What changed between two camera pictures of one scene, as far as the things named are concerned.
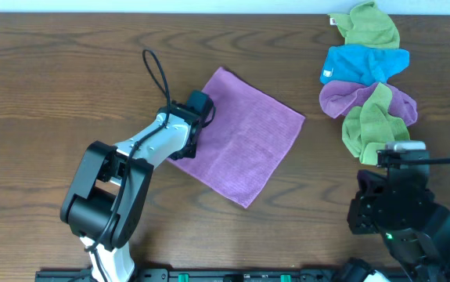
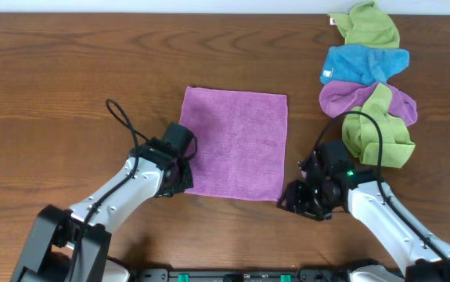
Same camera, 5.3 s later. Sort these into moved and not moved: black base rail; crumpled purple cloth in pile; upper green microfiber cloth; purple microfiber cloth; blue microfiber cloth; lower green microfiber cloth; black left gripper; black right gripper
Moved: black left gripper; purple microfiber cloth; black right gripper
Not moved: crumpled purple cloth in pile; lower green microfiber cloth; upper green microfiber cloth; blue microfiber cloth; black base rail
